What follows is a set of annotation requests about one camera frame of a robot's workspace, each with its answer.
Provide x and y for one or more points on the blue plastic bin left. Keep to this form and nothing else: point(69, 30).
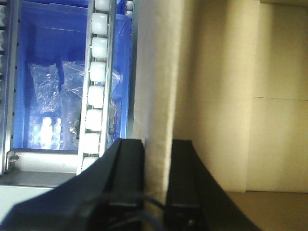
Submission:
point(53, 31)

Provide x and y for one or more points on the clear plastic bag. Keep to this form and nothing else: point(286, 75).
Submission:
point(58, 93)

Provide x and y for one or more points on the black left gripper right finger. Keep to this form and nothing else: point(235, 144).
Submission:
point(195, 201)

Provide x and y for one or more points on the brown EcoFlow cardboard box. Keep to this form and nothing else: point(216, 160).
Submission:
point(232, 77)

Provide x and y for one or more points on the white roller conveyor track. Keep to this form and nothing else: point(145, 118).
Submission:
point(97, 83)

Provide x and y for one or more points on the clear bag of white parts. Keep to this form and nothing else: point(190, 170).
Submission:
point(45, 133)

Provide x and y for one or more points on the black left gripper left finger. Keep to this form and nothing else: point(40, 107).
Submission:
point(109, 188)

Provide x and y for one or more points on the metal shelf front rail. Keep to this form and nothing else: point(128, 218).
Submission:
point(41, 168)

